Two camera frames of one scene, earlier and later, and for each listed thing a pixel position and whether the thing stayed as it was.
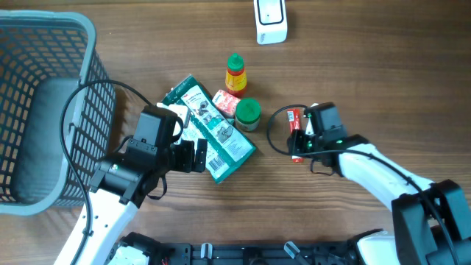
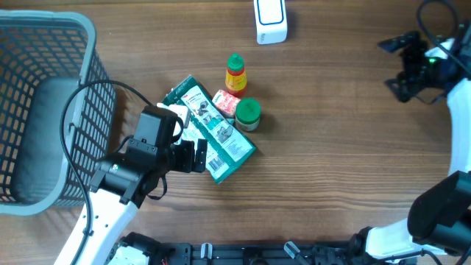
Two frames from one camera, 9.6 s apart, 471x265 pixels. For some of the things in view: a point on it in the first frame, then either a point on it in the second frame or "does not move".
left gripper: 187,164 does not move
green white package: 227,147 does not move
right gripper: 295,142 -> 417,44
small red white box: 226,101 does not move
